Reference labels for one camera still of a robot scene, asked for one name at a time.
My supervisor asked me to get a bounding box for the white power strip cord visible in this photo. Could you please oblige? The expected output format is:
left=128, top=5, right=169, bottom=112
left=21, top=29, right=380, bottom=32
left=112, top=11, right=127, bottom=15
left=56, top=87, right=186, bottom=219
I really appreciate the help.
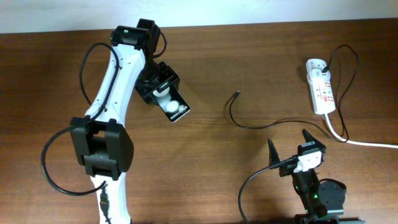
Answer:
left=323, top=113, right=398, bottom=149

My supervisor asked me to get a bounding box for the black Samsung Galaxy smartphone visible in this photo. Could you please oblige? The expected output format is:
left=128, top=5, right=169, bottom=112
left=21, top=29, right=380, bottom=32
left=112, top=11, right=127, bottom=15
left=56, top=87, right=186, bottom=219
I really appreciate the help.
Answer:
left=151, top=85, right=190, bottom=123

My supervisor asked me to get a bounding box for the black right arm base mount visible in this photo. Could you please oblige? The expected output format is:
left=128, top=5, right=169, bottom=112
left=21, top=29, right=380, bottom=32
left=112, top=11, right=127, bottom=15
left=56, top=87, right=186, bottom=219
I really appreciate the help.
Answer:
left=318, top=179, right=347, bottom=215

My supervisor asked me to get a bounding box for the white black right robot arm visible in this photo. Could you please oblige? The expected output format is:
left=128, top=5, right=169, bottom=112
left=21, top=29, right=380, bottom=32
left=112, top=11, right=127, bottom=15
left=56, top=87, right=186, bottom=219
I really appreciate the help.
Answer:
left=267, top=129, right=326, bottom=223

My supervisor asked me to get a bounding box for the white power strip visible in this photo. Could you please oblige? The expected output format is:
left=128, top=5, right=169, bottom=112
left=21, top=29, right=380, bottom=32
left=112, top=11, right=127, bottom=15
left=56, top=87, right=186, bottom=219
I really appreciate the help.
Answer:
left=305, top=58, right=336, bottom=115

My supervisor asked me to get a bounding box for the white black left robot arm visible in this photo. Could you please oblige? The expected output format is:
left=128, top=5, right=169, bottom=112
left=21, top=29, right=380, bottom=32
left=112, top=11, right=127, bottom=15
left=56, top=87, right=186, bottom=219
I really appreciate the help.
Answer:
left=71, top=19, right=190, bottom=223

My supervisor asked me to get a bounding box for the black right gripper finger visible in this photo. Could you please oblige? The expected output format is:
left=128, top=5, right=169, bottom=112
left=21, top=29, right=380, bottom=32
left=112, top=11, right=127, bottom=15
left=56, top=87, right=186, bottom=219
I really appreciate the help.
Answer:
left=302, top=129, right=317, bottom=143
left=267, top=139, right=280, bottom=166

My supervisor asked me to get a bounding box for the black USB charging cable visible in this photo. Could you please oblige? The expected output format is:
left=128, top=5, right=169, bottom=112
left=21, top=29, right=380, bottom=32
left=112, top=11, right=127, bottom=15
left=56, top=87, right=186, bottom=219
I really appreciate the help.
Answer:
left=229, top=44, right=359, bottom=143

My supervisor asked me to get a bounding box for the white USB charger plug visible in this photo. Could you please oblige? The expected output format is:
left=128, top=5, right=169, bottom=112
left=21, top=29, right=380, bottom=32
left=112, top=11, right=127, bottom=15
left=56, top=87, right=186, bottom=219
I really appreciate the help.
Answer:
left=305, top=58, right=331, bottom=84

